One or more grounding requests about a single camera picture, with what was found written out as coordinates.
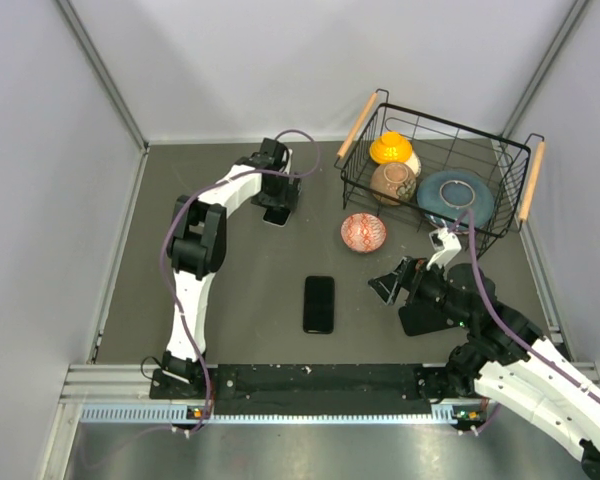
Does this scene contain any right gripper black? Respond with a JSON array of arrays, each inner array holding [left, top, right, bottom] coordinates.
[[367, 253, 473, 329]]

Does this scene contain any black screen white smartphone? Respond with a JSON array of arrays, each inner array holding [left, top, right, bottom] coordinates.
[[263, 208, 291, 227]]

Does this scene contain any black phone case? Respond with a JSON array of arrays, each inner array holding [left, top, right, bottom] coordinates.
[[398, 302, 459, 337], [302, 275, 336, 335]]

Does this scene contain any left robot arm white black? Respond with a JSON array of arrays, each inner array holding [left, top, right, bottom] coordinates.
[[150, 138, 301, 399]]

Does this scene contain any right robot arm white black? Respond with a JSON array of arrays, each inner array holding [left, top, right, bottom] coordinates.
[[368, 257, 600, 479]]

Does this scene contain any red patterned bowl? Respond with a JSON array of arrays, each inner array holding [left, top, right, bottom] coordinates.
[[340, 212, 387, 254]]

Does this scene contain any brown ceramic cup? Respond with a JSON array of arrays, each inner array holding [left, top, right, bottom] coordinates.
[[370, 162, 417, 206]]

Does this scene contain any blue ceramic plate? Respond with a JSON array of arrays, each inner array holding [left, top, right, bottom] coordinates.
[[416, 170, 495, 228]]

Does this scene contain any yellow ribbed bowl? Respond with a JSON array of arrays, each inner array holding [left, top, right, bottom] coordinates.
[[369, 131, 413, 165]]

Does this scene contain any white bowl in basket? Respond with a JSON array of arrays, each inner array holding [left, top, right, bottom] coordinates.
[[405, 151, 422, 177]]

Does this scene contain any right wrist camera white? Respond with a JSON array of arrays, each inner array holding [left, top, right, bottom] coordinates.
[[426, 228, 462, 270]]

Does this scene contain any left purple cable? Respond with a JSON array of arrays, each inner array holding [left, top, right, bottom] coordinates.
[[158, 128, 322, 436]]

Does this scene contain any purple cable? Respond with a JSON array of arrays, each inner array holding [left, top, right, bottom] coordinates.
[[158, 128, 322, 436], [447, 208, 600, 436]]

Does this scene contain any black wire basket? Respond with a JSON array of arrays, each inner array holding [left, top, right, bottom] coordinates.
[[335, 89, 544, 254]]

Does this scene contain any grey slotted cable duct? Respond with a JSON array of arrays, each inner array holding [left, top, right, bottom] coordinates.
[[79, 399, 486, 426]]

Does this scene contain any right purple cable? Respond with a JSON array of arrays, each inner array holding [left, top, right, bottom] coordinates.
[[447, 208, 600, 436]]

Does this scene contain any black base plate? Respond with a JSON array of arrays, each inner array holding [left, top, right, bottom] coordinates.
[[149, 362, 481, 407]]

